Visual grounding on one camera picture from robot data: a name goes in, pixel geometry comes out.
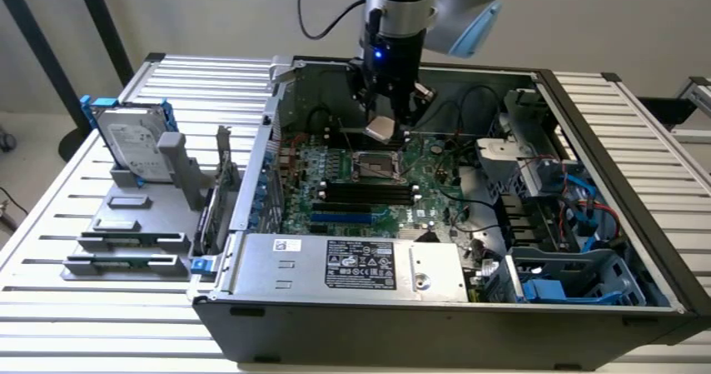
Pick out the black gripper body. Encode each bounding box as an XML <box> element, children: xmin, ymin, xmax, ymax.
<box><xmin>350</xmin><ymin>8</ymin><xmax>427</xmax><ymax>100</ymax></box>

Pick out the silver square CPU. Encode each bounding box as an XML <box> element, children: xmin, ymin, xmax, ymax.
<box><xmin>362</xmin><ymin>114</ymin><xmax>398</xmax><ymax>144</ymax></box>

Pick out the CPU socket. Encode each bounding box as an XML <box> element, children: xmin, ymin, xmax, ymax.
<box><xmin>346</xmin><ymin>148</ymin><xmax>406</xmax><ymax>184</ymax></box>

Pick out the thin metal locking lever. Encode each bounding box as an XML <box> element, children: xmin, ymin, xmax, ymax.
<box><xmin>336</xmin><ymin>117</ymin><xmax>356</xmax><ymax>162</ymax></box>

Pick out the black RAM slot bank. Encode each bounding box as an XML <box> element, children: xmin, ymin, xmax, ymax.
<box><xmin>323</xmin><ymin>178</ymin><xmax>420</xmax><ymax>206</ymax></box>

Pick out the silver metal drive cage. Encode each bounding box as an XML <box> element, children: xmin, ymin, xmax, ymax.
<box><xmin>475</xmin><ymin>87</ymin><xmax>591</xmax><ymax>197</ymax></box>

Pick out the black expansion slot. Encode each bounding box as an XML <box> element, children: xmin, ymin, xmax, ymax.
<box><xmin>310</xmin><ymin>201</ymin><xmax>375</xmax><ymax>216</ymax></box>

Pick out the green motherboard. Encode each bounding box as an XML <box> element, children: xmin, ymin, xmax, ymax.
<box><xmin>276</xmin><ymin>133</ymin><xmax>475</xmax><ymax>242</ymax></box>

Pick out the blue expansion slot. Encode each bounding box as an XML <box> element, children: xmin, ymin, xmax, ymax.
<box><xmin>310</xmin><ymin>211</ymin><xmax>375</xmax><ymax>226</ymax></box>

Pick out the silver power supply unit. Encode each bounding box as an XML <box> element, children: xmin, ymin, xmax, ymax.
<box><xmin>228</xmin><ymin>232</ymin><xmax>468</xmax><ymax>303</ymax></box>

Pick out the blue case latch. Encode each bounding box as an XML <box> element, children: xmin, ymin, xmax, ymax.
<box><xmin>190</xmin><ymin>255</ymin><xmax>216</xmax><ymax>276</ymax></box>

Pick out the black stand pole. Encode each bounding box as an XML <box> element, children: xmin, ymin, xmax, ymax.
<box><xmin>69</xmin><ymin>0</ymin><xmax>136</xmax><ymax>84</ymax></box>
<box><xmin>0</xmin><ymin>0</ymin><xmax>96</xmax><ymax>163</ymax></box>

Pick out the grey parts rack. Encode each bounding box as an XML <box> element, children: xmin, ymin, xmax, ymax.
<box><xmin>59</xmin><ymin>132</ymin><xmax>247</xmax><ymax>282</ymax></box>

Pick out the grey disk bay cage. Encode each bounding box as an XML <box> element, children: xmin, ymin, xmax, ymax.
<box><xmin>506</xmin><ymin>245</ymin><xmax>650</xmax><ymax>307</ymax></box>

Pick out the black open PC case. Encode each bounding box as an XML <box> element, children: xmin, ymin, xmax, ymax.
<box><xmin>187</xmin><ymin>54</ymin><xmax>700</xmax><ymax>370</ymax></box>

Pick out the black looped case wire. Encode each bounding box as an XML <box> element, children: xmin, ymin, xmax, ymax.
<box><xmin>442</xmin><ymin>84</ymin><xmax>506</xmax><ymax>135</ymax></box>

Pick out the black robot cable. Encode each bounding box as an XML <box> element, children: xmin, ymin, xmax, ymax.
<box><xmin>296</xmin><ymin>0</ymin><xmax>368</xmax><ymax>40</ymax></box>

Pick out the graphics card with metal bracket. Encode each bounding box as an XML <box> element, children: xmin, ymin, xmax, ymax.
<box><xmin>192</xmin><ymin>124</ymin><xmax>247</xmax><ymax>255</ymax></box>

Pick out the blue SATA wire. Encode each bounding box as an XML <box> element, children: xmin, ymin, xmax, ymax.
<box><xmin>560</xmin><ymin>172</ymin><xmax>602</xmax><ymax>251</ymax></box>

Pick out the hard disk with blue bracket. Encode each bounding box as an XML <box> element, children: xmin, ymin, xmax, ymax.
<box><xmin>79</xmin><ymin>94</ymin><xmax>179</xmax><ymax>184</ymax></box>

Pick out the red wire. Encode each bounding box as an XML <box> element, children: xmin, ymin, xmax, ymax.
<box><xmin>556</xmin><ymin>205</ymin><xmax>622</xmax><ymax>246</ymax></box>

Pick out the aluminium side table frame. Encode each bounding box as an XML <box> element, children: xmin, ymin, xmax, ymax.
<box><xmin>636</xmin><ymin>75</ymin><xmax>711</xmax><ymax>142</ymax></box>

